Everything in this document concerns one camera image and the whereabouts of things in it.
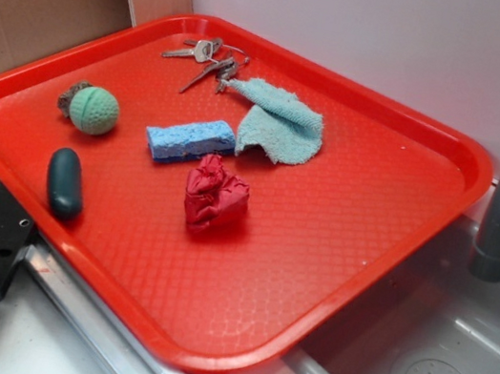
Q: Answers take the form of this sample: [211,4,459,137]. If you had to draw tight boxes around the dark green oval case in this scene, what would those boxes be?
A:
[46,148,83,220]

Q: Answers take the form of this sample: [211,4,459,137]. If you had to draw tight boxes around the green dimpled ball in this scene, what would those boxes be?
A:
[69,86,120,135]

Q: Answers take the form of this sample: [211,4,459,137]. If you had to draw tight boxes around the brown scouring pad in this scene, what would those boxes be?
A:
[56,80,92,118]

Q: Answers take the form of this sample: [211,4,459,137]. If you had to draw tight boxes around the light teal washcloth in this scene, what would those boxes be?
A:
[225,78,324,165]

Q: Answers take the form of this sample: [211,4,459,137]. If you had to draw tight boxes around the silver key bunch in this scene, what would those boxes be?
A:
[161,37,251,94]

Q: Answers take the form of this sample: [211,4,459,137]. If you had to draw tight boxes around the blue sponge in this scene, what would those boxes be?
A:
[146,120,236,163]

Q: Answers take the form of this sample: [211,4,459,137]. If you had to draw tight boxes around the crumpled red fabric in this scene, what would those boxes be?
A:
[184,154,250,234]

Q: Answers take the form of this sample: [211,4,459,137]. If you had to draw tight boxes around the red plastic tray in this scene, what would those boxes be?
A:
[0,15,492,372]

